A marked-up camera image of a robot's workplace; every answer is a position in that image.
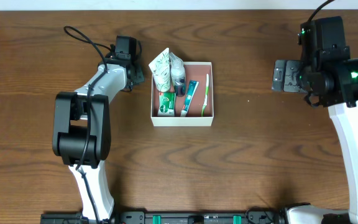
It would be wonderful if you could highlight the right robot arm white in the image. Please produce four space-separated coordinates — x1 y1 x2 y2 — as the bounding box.
272 16 358 223

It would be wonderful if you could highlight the green white toothbrush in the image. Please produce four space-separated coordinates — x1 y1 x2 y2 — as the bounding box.
201 73 209 117

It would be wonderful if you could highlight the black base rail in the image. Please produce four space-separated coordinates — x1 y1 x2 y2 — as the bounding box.
40 205 291 224

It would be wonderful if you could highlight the green soap bar pack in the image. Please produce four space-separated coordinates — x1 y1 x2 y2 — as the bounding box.
157 92 176 117

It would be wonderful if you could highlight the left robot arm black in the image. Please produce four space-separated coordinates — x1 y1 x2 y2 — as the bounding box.
52 35 144 223

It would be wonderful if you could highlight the Colgate toothpaste tube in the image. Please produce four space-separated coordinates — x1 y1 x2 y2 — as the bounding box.
180 80 199 117

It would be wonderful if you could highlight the white box pink interior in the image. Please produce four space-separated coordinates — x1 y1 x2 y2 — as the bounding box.
150 62 214 127

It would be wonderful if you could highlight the clear pump soap bottle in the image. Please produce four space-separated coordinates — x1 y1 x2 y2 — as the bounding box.
169 52 186 97

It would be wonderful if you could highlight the white Pantene tube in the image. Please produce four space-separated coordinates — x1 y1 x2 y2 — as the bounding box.
149 48 171 92

